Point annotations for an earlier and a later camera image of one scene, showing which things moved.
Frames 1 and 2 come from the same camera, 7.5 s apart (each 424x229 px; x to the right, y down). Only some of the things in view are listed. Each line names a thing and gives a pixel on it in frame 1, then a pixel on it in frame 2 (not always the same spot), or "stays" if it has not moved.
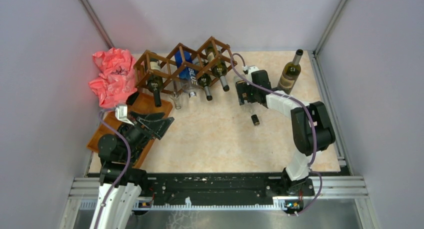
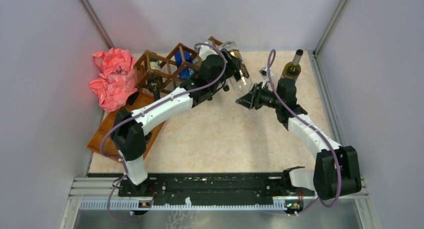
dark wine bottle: [155, 82] stays
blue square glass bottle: [188, 76] stays
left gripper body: [135, 134] -> [231, 65]
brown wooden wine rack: [182, 69] stays
